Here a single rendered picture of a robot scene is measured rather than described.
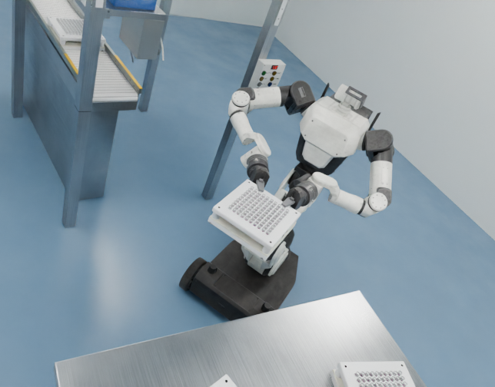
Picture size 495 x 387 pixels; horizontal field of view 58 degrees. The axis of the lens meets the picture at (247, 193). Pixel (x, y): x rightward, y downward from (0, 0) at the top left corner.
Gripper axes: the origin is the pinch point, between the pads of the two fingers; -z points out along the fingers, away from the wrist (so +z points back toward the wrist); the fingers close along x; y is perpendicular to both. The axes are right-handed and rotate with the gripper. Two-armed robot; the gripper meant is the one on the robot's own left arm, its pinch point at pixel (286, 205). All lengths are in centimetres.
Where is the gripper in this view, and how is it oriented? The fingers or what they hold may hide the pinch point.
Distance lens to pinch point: 167.7
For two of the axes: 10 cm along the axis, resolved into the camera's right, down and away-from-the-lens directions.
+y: -7.4, -5.9, 3.2
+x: -3.4, 7.4, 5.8
